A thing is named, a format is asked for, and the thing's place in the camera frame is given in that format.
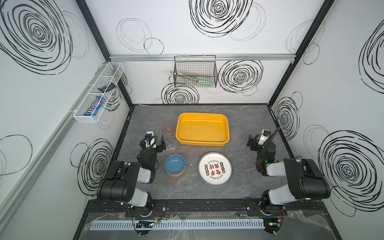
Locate white plate red characters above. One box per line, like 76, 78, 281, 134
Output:
198, 153, 233, 186

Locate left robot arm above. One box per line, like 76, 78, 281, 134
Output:
97, 132, 167, 211

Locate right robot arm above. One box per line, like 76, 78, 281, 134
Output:
247, 131, 331, 209

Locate yellow plastic bin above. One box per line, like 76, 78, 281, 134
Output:
176, 113, 230, 147

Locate clear glass cup left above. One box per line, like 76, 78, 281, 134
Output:
166, 140, 177, 156

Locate blue bowl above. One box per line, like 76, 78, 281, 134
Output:
164, 155, 186, 174

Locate pink translucent cup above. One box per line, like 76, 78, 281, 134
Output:
163, 122, 175, 136

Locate orange bowl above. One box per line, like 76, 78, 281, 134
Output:
167, 172, 184, 178

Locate blue candy packet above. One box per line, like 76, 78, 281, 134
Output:
84, 97, 105, 117

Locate black remote control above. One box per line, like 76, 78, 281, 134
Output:
98, 83, 116, 93

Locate metal tongs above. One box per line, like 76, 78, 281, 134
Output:
170, 71, 199, 83

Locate green item in basket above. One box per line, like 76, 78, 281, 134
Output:
197, 76, 216, 87

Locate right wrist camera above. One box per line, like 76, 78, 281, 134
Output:
259, 129, 272, 146

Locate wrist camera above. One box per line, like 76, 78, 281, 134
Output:
145, 131, 154, 144
259, 129, 272, 146

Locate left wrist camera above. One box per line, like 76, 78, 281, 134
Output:
145, 131, 154, 144

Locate white wire shelf basket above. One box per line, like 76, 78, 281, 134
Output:
73, 62, 124, 124

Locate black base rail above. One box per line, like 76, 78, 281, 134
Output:
85, 198, 326, 218

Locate black wire basket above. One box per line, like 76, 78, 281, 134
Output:
173, 55, 219, 88

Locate white slotted cable duct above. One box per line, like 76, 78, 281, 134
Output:
89, 219, 265, 231

